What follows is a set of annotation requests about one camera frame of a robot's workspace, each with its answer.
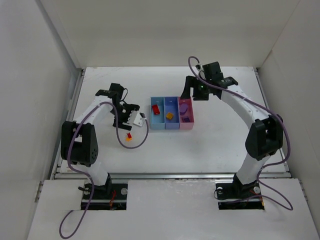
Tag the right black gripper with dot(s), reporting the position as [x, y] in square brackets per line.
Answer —
[196, 90]

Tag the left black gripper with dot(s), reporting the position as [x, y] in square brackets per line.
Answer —
[122, 119]

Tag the orange lego piece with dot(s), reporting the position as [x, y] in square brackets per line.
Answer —
[128, 139]

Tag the purple lego piece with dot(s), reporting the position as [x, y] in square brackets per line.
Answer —
[183, 108]

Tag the small purple lego brick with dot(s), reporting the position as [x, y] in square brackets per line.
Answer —
[186, 119]

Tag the yellow lego piece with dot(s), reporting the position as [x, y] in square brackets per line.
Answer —
[169, 116]

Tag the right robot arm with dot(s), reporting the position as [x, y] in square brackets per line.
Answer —
[265, 128]

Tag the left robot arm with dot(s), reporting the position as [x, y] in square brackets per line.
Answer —
[79, 144]

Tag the pink container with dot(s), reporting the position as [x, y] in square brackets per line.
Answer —
[190, 114]

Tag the light blue container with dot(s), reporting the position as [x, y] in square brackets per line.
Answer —
[157, 122]

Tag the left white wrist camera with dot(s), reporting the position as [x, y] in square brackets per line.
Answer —
[137, 118]

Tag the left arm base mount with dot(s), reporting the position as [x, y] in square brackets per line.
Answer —
[109, 197]

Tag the aluminium rail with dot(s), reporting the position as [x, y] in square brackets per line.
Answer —
[179, 176]

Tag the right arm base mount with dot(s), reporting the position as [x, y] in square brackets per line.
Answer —
[234, 196]

